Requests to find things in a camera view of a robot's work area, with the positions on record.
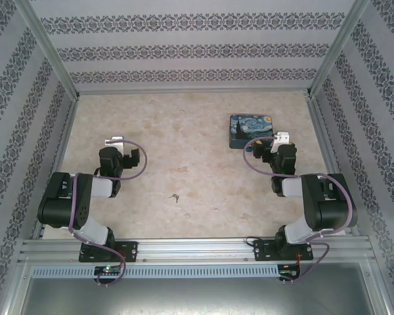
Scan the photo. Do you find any starry night tin box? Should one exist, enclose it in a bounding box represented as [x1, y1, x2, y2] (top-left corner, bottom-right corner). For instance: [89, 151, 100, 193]
[228, 114, 277, 150]

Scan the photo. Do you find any left circuit board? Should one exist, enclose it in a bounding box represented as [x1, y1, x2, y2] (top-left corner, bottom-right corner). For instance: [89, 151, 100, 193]
[94, 266, 123, 278]

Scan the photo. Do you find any circuit board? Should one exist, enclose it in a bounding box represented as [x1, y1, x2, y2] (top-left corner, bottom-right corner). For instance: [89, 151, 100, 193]
[279, 264, 301, 280]
[94, 266, 123, 278]

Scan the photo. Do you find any right circuit board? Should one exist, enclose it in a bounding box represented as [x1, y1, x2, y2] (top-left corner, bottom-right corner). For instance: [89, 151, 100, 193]
[279, 264, 301, 280]

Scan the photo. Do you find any grey metal panel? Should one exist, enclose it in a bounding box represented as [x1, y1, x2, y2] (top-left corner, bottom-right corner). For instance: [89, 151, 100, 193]
[6, 261, 394, 315]

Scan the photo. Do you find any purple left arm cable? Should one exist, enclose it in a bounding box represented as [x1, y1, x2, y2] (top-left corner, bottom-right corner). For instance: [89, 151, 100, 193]
[67, 139, 148, 288]

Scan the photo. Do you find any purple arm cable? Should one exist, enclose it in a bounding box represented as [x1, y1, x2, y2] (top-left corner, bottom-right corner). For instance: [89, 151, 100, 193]
[244, 137, 354, 285]
[67, 139, 148, 288]

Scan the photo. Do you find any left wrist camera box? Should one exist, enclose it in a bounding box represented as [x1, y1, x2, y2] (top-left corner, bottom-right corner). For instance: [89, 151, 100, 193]
[104, 135, 126, 154]

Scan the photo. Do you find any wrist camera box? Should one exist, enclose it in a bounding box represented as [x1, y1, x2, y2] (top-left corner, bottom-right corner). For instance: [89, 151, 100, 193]
[104, 135, 126, 154]
[271, 131, 290, 154]

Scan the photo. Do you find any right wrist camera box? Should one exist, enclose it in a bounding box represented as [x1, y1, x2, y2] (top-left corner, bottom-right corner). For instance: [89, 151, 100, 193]
[271, 131, 290, 154]

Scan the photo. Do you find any aluminium side rail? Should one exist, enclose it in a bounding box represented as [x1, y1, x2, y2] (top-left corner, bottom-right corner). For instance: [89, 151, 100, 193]
[305, 95, 361, 237]
[31, 95, 81, 240]

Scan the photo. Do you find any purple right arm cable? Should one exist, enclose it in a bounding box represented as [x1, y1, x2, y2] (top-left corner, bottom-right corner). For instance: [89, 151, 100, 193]
[244, 137, 354, 285]

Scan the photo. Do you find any black left mount plate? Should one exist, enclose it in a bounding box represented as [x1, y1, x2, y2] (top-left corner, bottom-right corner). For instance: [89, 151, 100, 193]
[78, 241, 139, 264]

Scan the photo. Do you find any black mount plate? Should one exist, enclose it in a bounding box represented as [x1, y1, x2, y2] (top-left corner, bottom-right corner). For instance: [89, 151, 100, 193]
[253, 239, 315, 263]
[78, 241, 139, 264]

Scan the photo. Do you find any black right mount plate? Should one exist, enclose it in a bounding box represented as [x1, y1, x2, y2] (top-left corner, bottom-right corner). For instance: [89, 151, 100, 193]
[253, 239, 315, 263]

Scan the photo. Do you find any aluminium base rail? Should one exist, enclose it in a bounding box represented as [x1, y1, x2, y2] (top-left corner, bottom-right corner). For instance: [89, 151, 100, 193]
[18, 236, 378, 264]

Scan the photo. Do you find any slotted grey cable duct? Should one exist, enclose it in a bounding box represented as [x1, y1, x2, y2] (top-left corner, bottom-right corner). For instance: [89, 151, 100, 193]
[31, 264, 280, 278]

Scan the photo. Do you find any aluminium frame post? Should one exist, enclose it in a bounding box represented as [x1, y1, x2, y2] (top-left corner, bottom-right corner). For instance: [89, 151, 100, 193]
[18, 0, 81, 99]
[304, 0, 372, 99]

